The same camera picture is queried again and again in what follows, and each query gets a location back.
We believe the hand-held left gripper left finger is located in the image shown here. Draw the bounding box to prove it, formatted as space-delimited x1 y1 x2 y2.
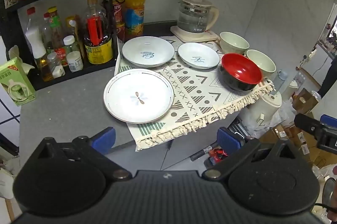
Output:
39 127 132 181

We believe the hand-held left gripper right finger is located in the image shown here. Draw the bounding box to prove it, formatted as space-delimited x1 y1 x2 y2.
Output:
201 127 296 180

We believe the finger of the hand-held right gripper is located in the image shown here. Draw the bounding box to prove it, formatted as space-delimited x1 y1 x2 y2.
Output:
320 114 337 128
294 113 325 135

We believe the large white plate dragonfly print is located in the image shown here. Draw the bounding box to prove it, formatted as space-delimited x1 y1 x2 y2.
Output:
103 68 175 125

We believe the deep white plate script print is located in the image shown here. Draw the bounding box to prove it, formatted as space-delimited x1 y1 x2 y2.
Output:
122 36 175 68

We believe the red hand tool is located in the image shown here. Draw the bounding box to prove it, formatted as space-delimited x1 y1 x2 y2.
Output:
207 148 227 167

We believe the stack of cardboard boxes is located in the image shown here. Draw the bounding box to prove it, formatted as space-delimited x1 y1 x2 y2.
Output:
259 119 329 170

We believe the cardboard box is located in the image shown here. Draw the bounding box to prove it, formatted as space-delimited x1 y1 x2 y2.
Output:
292 88 320 114

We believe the white thermal jug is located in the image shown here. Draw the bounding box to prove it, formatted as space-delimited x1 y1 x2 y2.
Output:
238 92 283 133

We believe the clear water bottle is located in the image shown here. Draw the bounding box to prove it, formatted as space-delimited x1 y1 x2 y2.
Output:
272 70 289 95

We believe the patterned tasselled placemat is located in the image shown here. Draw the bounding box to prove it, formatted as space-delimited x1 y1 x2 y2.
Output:
114 36 276 152

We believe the red and black bowl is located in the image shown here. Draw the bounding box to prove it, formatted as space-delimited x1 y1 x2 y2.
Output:
220 53 263 92

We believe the cream ceramic bowl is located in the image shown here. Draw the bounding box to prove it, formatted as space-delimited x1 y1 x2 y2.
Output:
246 49 277 80
219 32 250 56

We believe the white plastic jar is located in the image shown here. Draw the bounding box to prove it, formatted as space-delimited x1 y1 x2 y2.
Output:
66 51 84 72

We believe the small white plate dark print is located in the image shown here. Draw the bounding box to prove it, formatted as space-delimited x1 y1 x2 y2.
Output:
177 42 221 70

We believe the soy sauce bottle yellow label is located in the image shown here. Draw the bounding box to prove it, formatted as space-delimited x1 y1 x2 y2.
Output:
83 0 114 65

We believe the green bottle white cap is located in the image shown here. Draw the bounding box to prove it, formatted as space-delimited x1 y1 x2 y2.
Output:
63 35 80 55

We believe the green tea box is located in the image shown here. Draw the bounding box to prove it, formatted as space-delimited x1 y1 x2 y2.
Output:
0 57 37 107

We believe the cream kettle base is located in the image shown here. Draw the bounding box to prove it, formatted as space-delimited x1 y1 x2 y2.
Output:
170 25 221 44

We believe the sauce bottle green label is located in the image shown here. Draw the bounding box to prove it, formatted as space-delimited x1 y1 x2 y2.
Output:
43 6 68 67

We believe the red drink can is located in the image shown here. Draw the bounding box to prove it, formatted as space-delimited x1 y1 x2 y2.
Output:
112 0 126 41

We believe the glass electric kettle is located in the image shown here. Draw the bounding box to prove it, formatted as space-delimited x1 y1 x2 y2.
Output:
177 0 220 33

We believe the orange juice bottle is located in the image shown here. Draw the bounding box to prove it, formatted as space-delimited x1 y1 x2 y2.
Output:
124 0 146 42

